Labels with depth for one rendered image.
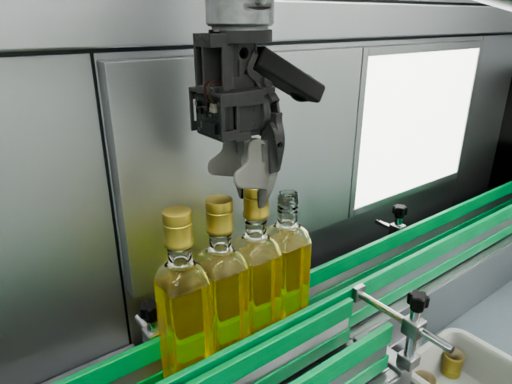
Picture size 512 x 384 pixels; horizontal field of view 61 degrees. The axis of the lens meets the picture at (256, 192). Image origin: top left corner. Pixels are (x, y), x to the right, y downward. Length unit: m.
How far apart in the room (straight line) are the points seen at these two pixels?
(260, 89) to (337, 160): 0.38
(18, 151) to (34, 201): 0.07
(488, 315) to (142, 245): 0.79
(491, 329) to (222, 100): 0.82
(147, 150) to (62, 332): 0.29
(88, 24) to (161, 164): 0.20
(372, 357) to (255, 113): 0.38
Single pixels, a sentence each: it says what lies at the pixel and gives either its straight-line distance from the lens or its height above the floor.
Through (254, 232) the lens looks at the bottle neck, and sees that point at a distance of 0.58.
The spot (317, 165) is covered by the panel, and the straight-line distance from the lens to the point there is 0.81.
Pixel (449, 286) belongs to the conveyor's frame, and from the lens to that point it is 0.98.
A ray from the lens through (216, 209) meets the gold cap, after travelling 0.52.
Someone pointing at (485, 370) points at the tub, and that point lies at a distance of 0.91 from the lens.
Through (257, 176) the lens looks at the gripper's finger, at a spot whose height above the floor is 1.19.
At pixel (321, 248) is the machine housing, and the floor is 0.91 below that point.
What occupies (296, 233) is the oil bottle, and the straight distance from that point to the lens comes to 0.62.
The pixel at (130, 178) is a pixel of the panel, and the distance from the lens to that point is 0.61.
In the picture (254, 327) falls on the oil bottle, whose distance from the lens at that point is 0.64.
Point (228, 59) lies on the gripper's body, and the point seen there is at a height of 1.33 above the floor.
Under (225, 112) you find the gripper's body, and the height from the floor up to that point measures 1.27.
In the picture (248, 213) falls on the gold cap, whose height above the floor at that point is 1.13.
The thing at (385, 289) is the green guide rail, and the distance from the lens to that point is 0.82.
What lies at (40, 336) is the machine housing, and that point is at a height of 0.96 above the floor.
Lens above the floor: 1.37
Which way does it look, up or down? 22 degrees down
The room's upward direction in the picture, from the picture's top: straight up
